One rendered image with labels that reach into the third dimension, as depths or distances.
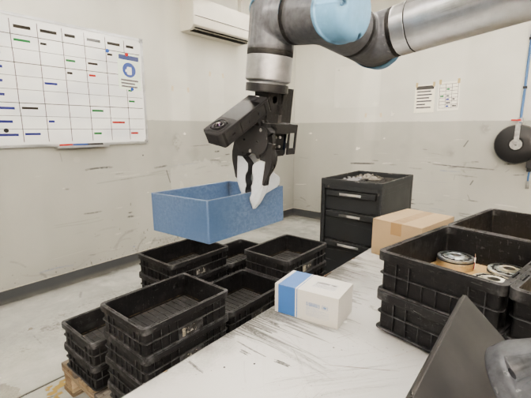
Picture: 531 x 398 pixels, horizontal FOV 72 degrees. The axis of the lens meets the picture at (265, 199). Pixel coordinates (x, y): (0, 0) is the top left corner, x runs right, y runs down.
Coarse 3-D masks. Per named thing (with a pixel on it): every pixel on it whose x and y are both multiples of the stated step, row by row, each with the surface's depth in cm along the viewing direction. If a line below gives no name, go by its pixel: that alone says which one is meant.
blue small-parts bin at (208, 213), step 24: (168, 192) 68; (192, 192) 72; (216, 192) 77; (240, 192) 78; (168, 216) 63; (192, 216) 59; (216, 216) 58; (240, 216) 62; (264, 216) 67; (216, 240) 58
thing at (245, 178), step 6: (240, 156) 63; (246, 156) 63; (252, 156) 64; (240, 162) 63; (246, 162) 62; (252, 162) 63; (240, 168) 64; (246, 168) 63; (240, 174) 64; (246, 174) 63; (252, 174) 65; (240, 180) 64; (246, 180) 63; (252, 180) 66; (240, 186) 64; (246, 186) 63; (246, 192) 64
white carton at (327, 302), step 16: (304, 272) 116; (288, 288) 106; (304, 288) 105; (320, 288) 105; (336, 288) 105; (352, 288) 108; (288, 304) 107; (304, 304) 104; (320, 304) 101; (336, 304) 99; (320, 320) 102; (336, 320) 99
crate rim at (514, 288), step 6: (522, 276) 78; (528, 276) 81; (516, 282) 75; (522, 282) 75; (510, 288) 73; (516, 288) 72; (510, 294) 73; (516, 294) 72; (522, 294) 71; (528, 294) 70; (516, 300) 72; (522, 300) 71; (528, 300) 70
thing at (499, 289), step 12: (444, 228) 117; (456, 228) 117; (408, 240) 103; (516, 240) 104; (384, 252) 94; (396, 264) 91; (408, 264) 89; (420, 264) 86; (432, 264) 85; (528, 264) 85; (444, 276) 82; (456, 276) 80; (468, 276) 78; (516, 276) 78; (480, 288) 77; (492, 288) 75; (504, 288) 74
